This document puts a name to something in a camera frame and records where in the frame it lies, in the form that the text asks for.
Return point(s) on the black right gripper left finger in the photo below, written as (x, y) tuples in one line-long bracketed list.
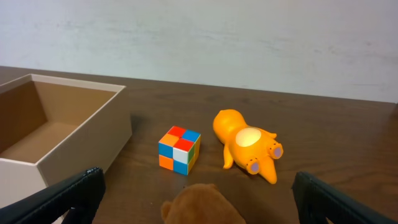
[(78, 198)]

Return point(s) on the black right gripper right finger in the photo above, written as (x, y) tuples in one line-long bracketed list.
[(318, 202)]

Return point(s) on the orange rubber animal toy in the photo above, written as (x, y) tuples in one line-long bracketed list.
[(253, 149)]

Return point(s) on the colourful puzzle cube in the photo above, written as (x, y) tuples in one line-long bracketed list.
[(179, 149)]

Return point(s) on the brown plush toy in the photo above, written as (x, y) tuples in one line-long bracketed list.
[(200, 204)]

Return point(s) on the beige cardboard box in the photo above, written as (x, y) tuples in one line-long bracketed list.
[(53, 128)]

